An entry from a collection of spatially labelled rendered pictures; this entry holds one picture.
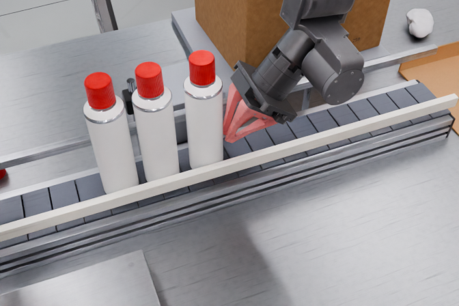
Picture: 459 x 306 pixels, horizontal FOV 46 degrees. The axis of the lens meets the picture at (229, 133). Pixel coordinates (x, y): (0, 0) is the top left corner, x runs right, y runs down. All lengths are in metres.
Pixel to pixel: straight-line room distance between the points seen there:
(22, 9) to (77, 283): 2.32
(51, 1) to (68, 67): 1.85
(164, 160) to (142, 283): 0.17
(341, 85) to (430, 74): 0.46
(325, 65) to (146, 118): 0.23
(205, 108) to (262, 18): 0.27
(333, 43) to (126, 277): 0.39
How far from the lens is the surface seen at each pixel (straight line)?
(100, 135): 0.70
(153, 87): 0.67
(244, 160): 0.79
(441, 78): 1.12
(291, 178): 0.85
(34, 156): 0.78
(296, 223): 0.83
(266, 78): 0.73
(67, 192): 0.83
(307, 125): 0.89
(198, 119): 0.72
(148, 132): 0.71
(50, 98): 1.06
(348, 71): 0.67
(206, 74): 0.68
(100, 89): 0.66
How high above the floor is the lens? 1.51
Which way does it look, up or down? 46 degrees down
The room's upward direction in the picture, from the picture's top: straight up
